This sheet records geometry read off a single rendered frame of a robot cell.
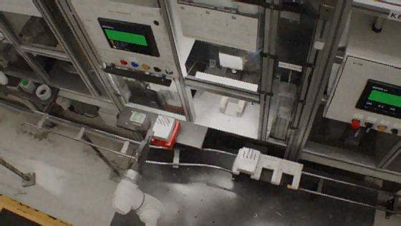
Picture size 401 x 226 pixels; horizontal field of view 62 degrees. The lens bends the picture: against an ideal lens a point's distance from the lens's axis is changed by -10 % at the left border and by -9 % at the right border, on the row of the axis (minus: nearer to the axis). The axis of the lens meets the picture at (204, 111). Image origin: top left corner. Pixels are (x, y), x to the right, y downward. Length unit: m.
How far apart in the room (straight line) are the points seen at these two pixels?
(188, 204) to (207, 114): 0.54
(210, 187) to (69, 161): 1.54
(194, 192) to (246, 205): 0.32
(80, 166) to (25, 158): 0.59
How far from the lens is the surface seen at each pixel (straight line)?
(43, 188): 3.35
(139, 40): 1.55
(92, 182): 3.17
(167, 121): 2.02
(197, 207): 2.18
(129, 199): 1.75
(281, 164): 2.04
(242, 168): 1.97
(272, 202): 2.18
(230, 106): 2.15
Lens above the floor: 2.78
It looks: 60 degrees down
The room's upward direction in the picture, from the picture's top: 11 degrees counter-clockwise
